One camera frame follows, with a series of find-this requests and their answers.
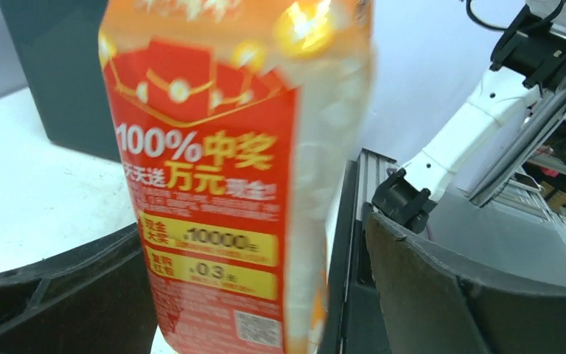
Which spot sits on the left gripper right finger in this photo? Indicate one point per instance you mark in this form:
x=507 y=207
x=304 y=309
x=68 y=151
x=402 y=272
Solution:
x=434 y=300

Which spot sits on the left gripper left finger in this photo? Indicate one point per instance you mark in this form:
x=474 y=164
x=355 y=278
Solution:
x=94 y=298

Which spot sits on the orange label crushed bottle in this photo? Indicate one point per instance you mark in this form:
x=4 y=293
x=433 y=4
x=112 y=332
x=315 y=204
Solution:
x=234 y=121

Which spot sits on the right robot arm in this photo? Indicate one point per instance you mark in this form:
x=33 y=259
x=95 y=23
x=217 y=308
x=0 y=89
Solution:
x=527 y=71

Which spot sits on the dark green trash bin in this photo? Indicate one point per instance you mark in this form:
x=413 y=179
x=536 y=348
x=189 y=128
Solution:
x=56 y=44

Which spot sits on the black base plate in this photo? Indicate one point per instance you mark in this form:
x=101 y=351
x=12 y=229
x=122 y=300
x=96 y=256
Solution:
x=354 y=319

